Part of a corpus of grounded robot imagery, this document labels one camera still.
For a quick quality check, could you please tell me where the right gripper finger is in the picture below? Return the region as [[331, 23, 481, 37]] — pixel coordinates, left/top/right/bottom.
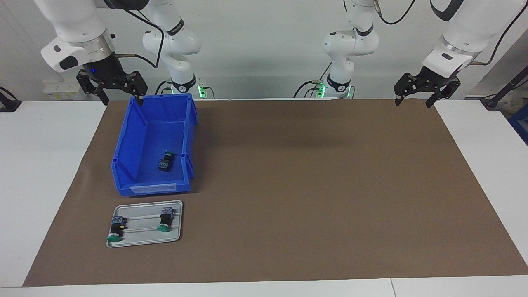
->
[[123, 71, 148, 106], [77, 71, 110, 106]]

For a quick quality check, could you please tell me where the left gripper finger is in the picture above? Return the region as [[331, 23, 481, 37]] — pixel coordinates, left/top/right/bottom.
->
[[394, 73, 421, 106], [427, 78, 461, 108]]

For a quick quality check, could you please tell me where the green push button switch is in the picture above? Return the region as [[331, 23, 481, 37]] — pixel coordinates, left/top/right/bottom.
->
[[158, 151, 174, 172], [157, 207, 175, 232]]

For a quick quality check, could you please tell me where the green button with yellow dot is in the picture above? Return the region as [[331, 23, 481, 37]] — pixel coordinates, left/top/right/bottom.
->
[[106, 216, 127, 243]]

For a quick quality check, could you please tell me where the white cardboard box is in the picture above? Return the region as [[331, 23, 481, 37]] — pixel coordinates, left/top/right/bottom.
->
[[42, 80, 89, 101]]

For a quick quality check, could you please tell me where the black stand pole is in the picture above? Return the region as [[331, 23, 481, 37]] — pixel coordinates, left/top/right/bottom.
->
[[481, 66, 528, 110]]

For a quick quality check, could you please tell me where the blue plastic storage bin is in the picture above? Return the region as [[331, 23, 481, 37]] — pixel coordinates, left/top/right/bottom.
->
[[111, 93, 198, 197]]

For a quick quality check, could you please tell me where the blue crate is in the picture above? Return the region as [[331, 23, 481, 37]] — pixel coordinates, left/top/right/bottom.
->
[[508, 103, 528, 145]]

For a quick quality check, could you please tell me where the grey metal tray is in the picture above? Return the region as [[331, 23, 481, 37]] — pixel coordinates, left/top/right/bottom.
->
[[106, 200, 183, 248]]

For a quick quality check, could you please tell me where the brown table mat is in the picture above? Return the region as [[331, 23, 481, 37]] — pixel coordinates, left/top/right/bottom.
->
[[23, 98, 528, 287]]

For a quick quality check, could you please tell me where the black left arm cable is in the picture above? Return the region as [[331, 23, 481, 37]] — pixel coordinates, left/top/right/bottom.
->
[[373, 0, 528, 66]]

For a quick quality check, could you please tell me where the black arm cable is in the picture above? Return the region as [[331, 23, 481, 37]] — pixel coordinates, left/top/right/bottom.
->
[[373, 0, 528, 66], [115, 8, 166, 68]]

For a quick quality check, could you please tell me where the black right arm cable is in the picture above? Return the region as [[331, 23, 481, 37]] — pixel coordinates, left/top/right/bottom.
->
[[115, 8, 166, 68]]

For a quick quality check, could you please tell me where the black clamp mount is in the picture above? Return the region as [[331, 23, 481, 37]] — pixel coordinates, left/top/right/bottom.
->
[[0, 87, 22, 113]]

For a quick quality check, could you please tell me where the black left base cable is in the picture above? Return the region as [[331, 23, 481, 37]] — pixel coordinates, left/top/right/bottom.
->
[[294, 62, 332, 98]]

